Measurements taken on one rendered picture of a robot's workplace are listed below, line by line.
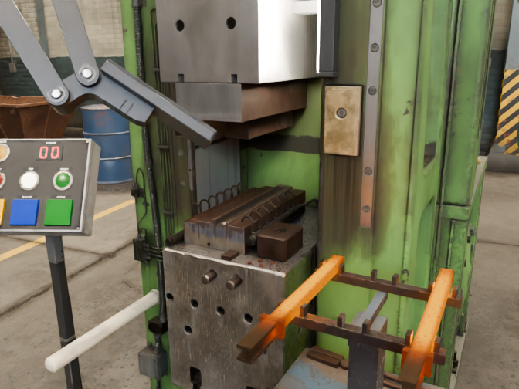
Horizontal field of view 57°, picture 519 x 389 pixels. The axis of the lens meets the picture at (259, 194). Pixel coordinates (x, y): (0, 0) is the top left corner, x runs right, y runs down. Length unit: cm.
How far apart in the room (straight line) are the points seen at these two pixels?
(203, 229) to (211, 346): 33
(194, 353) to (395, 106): 88
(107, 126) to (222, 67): 467
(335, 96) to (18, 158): 94
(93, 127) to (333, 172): 480
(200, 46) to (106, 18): 791
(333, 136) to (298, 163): 47
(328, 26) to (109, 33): 801
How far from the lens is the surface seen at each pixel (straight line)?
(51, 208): 149
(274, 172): 174
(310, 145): 166
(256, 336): 83
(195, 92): 128
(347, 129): 123
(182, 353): 151
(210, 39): 124
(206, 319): 139
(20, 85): 1069
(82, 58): 28
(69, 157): 152
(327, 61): 122
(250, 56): 119
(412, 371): 77
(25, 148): 159
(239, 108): 121
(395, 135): 123
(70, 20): 29
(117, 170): 594
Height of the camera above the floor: 143
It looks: 16 degrees down
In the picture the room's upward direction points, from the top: 1 degrees counter-clockwise
